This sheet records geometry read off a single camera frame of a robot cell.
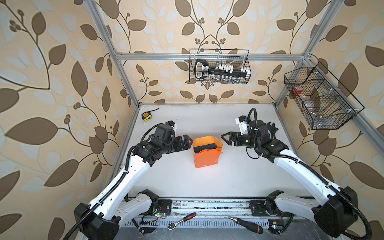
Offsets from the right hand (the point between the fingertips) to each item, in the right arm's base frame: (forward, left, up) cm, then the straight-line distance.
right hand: (226, 136), depth 78 cm
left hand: (-4, +22, +3) cm, 22 cm away
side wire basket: (+9, -48, +14) cm, 51 cm away
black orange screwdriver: (-37, -8, -20) cm, 43 cm away
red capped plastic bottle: (+26, -46, +9) cm, 54 cm away
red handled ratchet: (-36, +29, -19) cm, 50 cm away
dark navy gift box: (-1, +9, -7) cm, 12 cm away
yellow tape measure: (+31, +53, -17) cm, 64 cm away
